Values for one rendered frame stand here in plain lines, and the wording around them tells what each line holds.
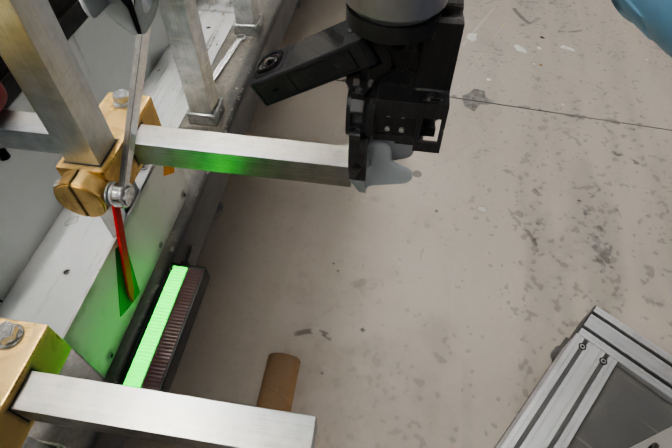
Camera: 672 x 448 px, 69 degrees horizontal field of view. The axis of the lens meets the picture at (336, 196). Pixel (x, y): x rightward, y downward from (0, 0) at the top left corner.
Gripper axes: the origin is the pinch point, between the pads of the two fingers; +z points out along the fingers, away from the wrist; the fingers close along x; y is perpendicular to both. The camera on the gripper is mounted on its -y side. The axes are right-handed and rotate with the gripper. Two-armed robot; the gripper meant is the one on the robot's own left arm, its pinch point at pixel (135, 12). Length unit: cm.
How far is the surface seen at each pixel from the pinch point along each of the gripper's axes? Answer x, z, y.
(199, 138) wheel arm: 1.8, 14.7, -1.0
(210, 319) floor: -13, 101, -26
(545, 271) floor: 81, 101, -21
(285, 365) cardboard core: 5, 93, -6
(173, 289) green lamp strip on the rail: -4.8, 30.6, 6.5
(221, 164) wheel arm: 3.6, 16.4, 1.5
